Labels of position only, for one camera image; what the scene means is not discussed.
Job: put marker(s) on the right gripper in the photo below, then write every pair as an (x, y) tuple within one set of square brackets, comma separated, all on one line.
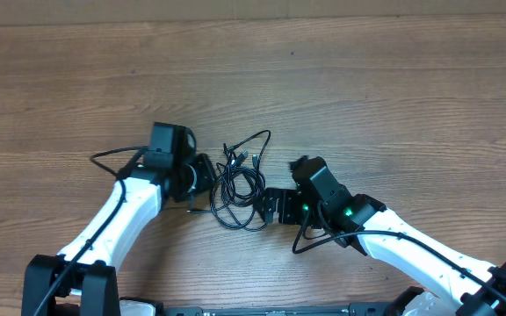
[(273, 197)]

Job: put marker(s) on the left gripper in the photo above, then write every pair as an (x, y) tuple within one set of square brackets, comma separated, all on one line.
[(208, 175)]

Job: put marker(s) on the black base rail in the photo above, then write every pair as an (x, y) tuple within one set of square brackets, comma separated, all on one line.
[(352, 309)]

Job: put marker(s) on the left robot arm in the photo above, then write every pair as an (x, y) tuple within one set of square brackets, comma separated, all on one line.
[(82, 278)]

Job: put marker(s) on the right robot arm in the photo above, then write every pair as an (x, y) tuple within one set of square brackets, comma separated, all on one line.
[(449, 282)]

